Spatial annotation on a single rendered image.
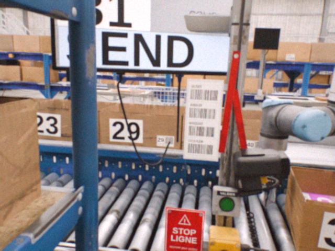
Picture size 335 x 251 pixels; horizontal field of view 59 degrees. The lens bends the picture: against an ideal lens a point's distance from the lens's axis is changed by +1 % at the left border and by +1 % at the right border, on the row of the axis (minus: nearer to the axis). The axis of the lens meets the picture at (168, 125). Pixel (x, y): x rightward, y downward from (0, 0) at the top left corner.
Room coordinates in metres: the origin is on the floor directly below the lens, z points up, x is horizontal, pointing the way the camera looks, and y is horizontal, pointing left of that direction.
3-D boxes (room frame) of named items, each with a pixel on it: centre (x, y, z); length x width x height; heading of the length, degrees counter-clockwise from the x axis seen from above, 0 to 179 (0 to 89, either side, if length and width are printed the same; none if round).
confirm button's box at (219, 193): (0.67, -0.15, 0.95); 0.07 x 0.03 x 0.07; 82
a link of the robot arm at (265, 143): (0.95, -0.35, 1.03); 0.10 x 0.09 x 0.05; 82
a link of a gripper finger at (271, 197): (0.94, -0.36, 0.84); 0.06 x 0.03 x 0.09; 172
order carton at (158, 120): (1.47, 0.12, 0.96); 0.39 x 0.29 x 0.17; 82
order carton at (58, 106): (1.52, 0.50, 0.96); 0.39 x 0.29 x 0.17; 82
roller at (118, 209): (1.02, 0.18, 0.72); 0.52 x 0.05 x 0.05; 172
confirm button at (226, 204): (0.66, -0.15, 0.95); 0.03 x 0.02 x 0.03; 82
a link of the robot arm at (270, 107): (0.95, -0.35, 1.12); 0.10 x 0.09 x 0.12; 18
